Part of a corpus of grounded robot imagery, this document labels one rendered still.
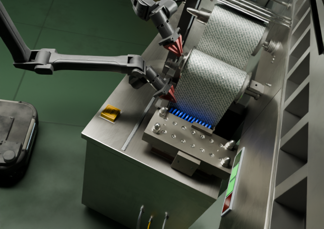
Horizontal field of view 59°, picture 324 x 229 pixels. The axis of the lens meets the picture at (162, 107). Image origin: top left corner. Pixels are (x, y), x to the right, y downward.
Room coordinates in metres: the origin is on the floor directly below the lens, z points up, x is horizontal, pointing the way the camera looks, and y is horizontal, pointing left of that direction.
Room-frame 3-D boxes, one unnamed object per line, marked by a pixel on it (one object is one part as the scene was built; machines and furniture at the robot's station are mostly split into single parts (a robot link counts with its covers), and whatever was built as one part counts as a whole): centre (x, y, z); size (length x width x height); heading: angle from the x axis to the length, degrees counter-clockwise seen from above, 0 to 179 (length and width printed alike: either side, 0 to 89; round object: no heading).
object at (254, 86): (0.93, -0.33, 1.28); 0.06 x 0.05 x 0.02; 84
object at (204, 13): (1.21, -0.03, 1.34); 0.06 x 0.06 x 0.06; 84
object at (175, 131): (0.76, -0.17, 1.00); 0.40 x 0.16 x 0.06; 84
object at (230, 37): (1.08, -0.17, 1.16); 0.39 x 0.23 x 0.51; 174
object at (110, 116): (0.82, 0.22, 0.91); 0.07 x 0.07 x 0.02; 84
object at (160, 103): (1.00, 0.01, 1.05); 0.06 x 0.05 x 0.31; 84
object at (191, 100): (0.89, -0.14, 1.11); 0.23 x 0.01 x 0.18; 84
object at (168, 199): (1.89, -0.17, 0.43); 2.52 x 0.64 x 0.86; 174
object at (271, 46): (1.18, -0.35, 1.34); 0.07 x 0.07 x 0.07; 84
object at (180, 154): (0.67, -0.18, 0.97); 0.10 x 0.03 x 0.11; 84
